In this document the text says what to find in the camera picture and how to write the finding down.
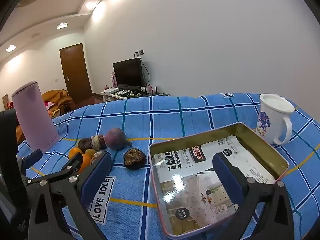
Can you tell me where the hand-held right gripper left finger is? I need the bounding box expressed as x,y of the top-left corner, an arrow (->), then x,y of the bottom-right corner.
27,151 -> 113,240

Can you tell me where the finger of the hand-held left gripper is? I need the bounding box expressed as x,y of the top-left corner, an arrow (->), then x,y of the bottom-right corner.
20,149 -> 43,178
25,152 -> 83,183

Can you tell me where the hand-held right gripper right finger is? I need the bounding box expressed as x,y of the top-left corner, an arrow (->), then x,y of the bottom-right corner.
212,152 -> 295,240

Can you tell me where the orange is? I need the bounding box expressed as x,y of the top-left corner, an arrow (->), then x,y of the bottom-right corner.
78,154 -> 92,174
68,147 -> 84,159

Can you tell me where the layered cake cup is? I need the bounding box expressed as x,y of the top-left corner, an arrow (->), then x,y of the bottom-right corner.
90,151 -> 103,165

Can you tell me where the small cake slice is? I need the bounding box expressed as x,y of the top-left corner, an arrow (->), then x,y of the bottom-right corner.
90,135 -> 107,151

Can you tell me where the purple turnip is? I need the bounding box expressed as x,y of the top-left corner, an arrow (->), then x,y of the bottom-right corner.
104,128 -> 133,151

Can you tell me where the rectangular metal tin tray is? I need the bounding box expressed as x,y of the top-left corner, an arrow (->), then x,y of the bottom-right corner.
148,122 -> 290,240

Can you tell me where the pink thermos bottle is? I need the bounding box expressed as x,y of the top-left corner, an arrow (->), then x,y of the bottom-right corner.
11,80 -> 60,153

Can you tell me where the pink floral cushion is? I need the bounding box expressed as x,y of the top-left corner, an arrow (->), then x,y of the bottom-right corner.
44,101 -> 60,117

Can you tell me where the orange sofa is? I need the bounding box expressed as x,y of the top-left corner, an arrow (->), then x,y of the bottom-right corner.
41,89 -> 74,113

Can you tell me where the white mug with blue print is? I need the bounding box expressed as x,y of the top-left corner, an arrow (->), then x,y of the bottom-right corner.
256,93 -> 295,145

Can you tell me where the white television stand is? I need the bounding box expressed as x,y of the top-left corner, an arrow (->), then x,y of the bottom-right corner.
100,91 -> 170,103

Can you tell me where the blue plaid blanket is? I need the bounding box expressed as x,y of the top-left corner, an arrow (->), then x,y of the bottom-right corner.
15,92 -> 320,240

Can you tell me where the brown wooden door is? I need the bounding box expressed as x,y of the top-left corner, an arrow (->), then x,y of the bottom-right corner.
59,43 -> 93,102

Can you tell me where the black router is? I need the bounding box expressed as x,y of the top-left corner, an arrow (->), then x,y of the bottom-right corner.
141,86 -> 160,97

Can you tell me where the black television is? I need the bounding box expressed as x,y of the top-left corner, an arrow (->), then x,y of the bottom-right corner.
112,58 -> 146,88

